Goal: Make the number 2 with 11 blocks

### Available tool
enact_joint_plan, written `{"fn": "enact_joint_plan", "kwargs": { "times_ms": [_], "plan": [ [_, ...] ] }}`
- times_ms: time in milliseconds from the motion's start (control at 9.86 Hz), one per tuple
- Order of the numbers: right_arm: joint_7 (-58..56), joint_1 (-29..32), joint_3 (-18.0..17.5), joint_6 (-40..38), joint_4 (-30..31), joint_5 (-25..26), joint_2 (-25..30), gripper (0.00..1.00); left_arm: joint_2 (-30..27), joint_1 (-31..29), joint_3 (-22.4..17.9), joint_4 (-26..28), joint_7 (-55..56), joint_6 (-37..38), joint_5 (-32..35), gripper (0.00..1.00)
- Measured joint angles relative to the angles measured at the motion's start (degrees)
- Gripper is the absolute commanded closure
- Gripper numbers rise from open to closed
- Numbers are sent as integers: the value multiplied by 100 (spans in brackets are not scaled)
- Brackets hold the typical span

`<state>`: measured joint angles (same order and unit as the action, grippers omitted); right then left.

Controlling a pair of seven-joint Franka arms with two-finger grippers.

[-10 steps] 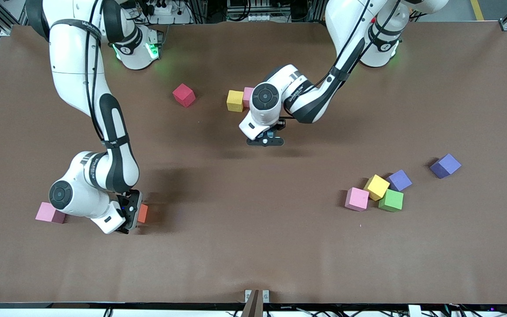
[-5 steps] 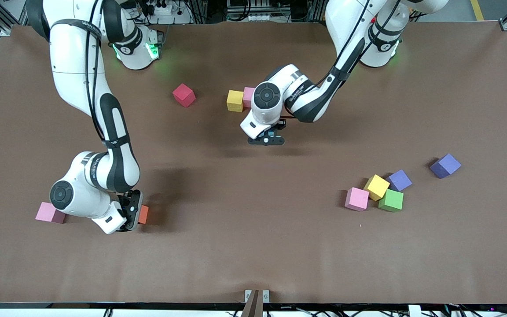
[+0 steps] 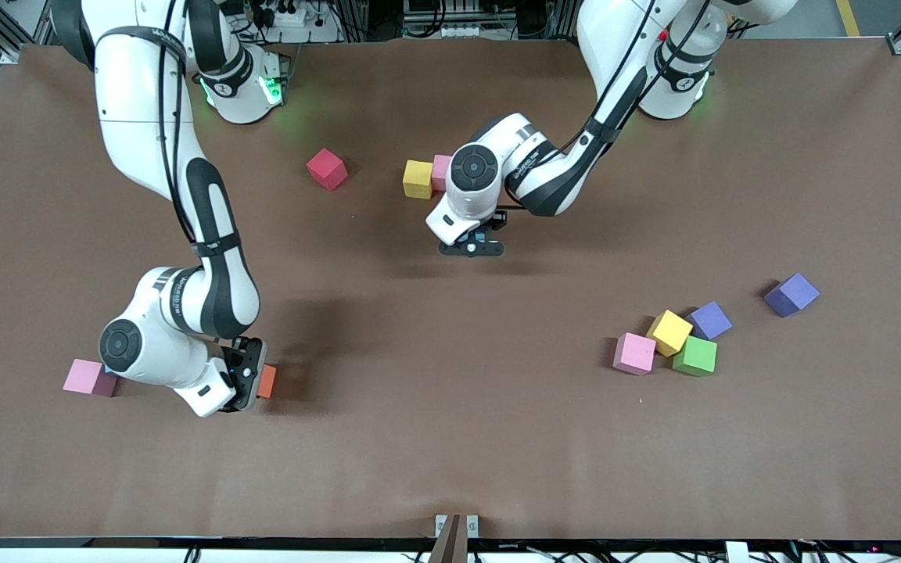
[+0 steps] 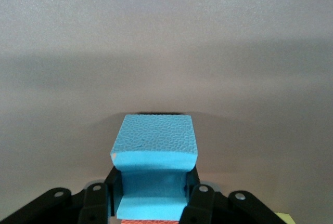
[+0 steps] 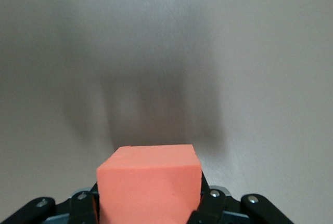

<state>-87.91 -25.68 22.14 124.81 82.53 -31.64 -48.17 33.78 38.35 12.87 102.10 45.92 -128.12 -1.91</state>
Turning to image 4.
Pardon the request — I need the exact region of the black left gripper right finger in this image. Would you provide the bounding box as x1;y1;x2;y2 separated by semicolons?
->
179;168;284;224

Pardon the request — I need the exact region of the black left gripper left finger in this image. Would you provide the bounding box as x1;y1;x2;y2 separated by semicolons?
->
0;166;123;224

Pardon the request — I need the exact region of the orange foam cube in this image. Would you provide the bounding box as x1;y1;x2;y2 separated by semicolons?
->
121;218;180;224

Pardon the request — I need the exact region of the yellow foam cube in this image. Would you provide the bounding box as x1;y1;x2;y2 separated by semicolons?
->
275;212;297;224

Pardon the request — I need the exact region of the cyan foam cube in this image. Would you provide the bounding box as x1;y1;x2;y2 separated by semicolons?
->
109;114;200;221

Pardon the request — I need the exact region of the brown paper table cover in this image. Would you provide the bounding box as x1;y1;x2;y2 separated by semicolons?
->
0;0;333;224

